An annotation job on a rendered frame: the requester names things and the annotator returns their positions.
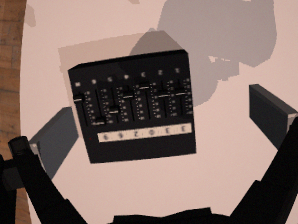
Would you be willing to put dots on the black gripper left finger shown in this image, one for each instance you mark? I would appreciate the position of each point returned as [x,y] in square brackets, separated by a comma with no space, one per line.
[51,145]

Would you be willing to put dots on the black lighting desk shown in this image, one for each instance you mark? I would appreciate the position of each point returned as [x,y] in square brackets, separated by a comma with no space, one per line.
[146,126]

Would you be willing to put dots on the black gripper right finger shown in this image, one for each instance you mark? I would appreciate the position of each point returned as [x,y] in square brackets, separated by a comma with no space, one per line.
[270,200]

